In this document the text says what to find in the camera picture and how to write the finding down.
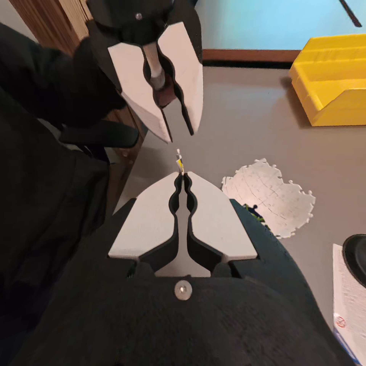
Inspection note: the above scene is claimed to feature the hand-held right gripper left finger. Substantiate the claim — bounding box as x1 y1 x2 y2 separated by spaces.
108 172 182 277

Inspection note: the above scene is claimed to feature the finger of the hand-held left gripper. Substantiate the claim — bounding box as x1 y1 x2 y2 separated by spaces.
157 21 205 136
108 42 173 144

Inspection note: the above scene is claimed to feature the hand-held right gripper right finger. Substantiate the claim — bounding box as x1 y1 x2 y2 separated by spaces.
184 172 258 277

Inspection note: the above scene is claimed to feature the white puzzle ball shell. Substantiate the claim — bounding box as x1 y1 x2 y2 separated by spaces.
221 158 316 239

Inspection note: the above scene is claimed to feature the curved puzzle piece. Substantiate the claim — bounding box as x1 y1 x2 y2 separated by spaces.
175 149 186 175

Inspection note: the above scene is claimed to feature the person's left forearm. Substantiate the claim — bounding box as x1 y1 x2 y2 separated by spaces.
0 23 127 127

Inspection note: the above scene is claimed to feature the person's left hand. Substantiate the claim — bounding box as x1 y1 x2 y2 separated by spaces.
154 73 178 108

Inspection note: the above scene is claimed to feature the black office chair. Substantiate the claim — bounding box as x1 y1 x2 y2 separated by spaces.
59 120 140 166

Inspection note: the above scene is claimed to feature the person's black jacket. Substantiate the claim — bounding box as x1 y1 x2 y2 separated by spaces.
0 86 118 366

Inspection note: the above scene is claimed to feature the black hemisphere bowl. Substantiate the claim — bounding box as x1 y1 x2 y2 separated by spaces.
343 234 366 286

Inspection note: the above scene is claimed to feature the white instruction sheet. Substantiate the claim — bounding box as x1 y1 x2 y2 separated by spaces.
332 244 366 366

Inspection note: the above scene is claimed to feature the yellow plastic bin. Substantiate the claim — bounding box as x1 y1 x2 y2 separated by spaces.
289 34 366 127

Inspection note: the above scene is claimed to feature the black strap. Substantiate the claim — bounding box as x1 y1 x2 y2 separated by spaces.
339 0 363 28

